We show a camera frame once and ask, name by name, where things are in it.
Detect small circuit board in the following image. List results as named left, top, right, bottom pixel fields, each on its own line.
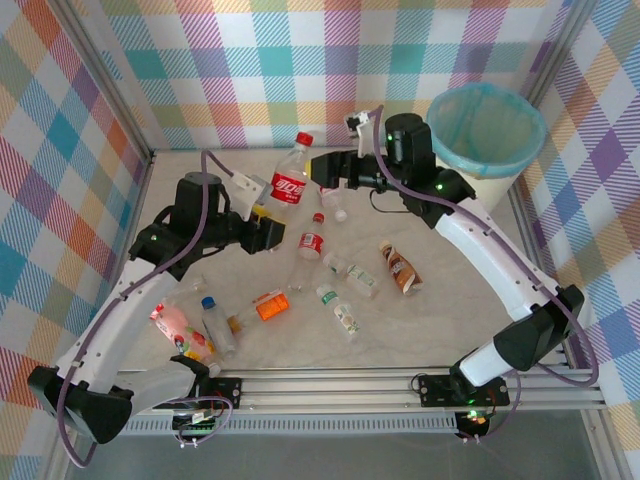
left=171, top=407, right=224, bottom=449
left=453, top=408, right=494, bottom=444

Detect aluminium frame floor bar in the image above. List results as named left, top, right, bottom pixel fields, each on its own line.
left=42, top=148, right=157, bottom=480
left=507, top=187, right=626, bottom=480

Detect small cola bottle red label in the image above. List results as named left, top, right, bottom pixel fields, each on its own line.
left=286, top=211, right=327, bottom=295

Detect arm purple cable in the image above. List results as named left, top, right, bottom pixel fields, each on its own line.
left=55, top=149, right=247, bottom=469
left=372, top=104, right=600, bottom=444

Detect clear plastic bottle without label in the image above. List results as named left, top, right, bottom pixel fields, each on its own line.
left=172, top=273, right=212, bottom=307

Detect large cola bottle red label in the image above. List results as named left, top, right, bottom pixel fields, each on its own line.
left=268, top=130, right=316, bottom=210

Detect grey slotted cable tray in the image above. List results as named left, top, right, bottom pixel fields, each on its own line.
left=122, top=417, right=460, bottom=435

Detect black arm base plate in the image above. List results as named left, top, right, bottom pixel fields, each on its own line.
left=197, top=377, right=245, bottom=409
left=416, top=373, right=511, bottom=409

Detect white plastic bin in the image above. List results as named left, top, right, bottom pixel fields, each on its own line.
left=427, top=83, right=547, bottom=214

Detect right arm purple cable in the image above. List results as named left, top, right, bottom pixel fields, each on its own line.
left=372, top=104, right=600, bottom=444

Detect clear bottle white green label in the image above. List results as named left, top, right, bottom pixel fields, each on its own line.
left=324, top=252, right=380, bottom=302
left=316, top=283, right=362, bottom=346

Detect clear bottle red white label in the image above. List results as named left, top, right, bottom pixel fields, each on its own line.
left=318, top=183, right=350, bottom=223

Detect thin black cable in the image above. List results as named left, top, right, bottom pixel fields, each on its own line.
left=368, top=191, right=407, bottom=215

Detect aluminium frame post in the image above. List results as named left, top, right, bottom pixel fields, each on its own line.
left=52, top=0, right=157, bottom=166
left=517, top=0, right=599, bottom=114

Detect brown drink bottle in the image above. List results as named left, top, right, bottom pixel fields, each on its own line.
left=378, top=239, right=426, bottom=298

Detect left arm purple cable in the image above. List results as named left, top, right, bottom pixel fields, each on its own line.
left=55, top=149, right=247, bottom=469

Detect aluminium mounting rail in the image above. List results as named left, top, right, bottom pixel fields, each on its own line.
left=117, top=366, right=607, bottom=417

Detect clear bottle orange label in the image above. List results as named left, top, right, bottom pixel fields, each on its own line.
left=227, top=291, right=292, bottom=335

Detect pink drink bottle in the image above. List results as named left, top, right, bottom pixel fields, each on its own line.
left=148, top=302, right=224, bottom=377

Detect clear bottle blue cap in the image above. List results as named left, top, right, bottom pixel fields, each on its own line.
left=199, top=296, right=239, bottom=359

